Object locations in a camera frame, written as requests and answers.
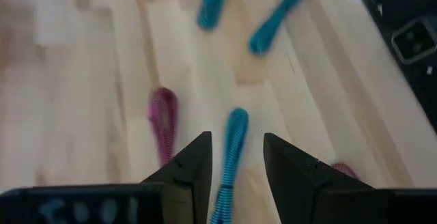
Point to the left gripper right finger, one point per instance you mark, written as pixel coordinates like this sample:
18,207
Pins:
300,190

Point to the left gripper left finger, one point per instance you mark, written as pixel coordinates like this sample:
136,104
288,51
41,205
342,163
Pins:
191,183

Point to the green utensils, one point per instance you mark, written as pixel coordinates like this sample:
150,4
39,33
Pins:
211,9

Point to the magenta utensil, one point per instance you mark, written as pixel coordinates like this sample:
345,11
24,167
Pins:
164,121

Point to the black aluminium table frame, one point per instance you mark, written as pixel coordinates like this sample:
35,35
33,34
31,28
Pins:
423,80

